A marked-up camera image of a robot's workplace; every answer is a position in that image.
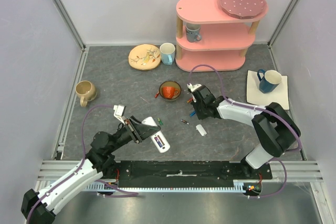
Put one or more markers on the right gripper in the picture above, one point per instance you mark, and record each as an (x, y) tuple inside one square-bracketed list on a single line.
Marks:
[(198, 103)]

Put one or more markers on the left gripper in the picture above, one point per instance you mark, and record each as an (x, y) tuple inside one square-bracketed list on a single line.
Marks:
[(138, 130)]

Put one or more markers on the white remote control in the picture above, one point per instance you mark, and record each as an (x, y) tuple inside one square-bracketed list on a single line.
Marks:
[(150, 121)]

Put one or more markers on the white battery cover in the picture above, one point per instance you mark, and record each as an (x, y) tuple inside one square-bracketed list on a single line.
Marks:
[(201, 130)]

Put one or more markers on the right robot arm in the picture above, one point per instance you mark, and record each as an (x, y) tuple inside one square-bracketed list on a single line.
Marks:
[(275, 129)]

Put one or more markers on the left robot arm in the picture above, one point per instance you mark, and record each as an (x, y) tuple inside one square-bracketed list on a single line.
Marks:
[(42, 206)]

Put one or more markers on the orange cup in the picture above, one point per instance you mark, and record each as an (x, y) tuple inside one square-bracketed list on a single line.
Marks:
[(169, 92)]

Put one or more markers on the pink three-tier shelf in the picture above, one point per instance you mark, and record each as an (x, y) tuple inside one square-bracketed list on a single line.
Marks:
[(225, 39)]

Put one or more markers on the light blue mug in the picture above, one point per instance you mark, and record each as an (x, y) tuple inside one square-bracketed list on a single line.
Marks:
[(167, 51)]

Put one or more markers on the dark blue mug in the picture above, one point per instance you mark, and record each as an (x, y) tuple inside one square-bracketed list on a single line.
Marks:
[(268, 80)]

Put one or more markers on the beige mug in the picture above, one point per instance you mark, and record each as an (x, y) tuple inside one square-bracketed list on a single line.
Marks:
[(86, 91)]

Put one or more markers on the yellow floral plate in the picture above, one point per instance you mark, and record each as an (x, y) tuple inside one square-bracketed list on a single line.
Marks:
[(144, 57)]

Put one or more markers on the white square plate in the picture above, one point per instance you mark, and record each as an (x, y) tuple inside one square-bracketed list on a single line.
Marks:
[(256, 97)]

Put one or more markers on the grey mug on shelf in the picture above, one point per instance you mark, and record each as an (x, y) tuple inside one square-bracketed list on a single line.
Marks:
[(193, 32)]

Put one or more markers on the pink dotted plate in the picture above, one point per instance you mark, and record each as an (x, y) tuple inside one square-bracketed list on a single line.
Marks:
[(243, 9)]

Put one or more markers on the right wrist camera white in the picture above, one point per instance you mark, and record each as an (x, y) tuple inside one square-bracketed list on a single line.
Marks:
[(192, 88)]

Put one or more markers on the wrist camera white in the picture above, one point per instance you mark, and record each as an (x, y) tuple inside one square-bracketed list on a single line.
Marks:
[(119, 113), (192, 88)]

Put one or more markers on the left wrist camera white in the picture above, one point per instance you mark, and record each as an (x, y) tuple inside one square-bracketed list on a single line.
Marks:
[(119, 113)]

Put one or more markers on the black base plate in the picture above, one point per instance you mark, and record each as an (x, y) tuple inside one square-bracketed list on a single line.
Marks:
[(184, 174)]

